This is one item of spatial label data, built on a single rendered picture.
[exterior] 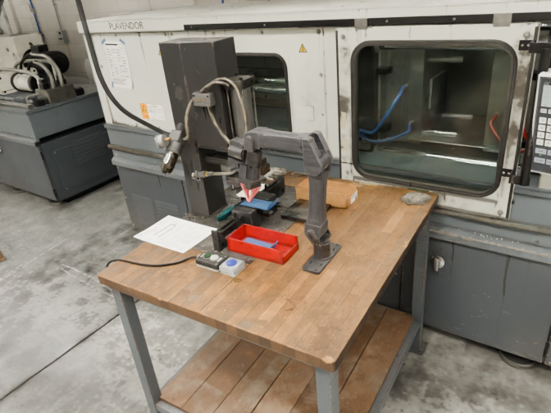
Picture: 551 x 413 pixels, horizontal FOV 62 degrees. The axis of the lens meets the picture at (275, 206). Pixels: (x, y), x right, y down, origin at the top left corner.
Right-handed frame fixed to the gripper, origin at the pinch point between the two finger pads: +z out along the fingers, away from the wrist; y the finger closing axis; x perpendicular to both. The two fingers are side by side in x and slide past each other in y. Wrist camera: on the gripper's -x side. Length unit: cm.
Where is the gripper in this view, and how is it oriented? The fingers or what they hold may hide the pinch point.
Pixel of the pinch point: (248, 199)
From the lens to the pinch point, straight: 171.3
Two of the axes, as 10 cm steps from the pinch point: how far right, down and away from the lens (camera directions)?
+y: -6.2, 2.7, -7.4
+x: 7.8, 3.7, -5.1
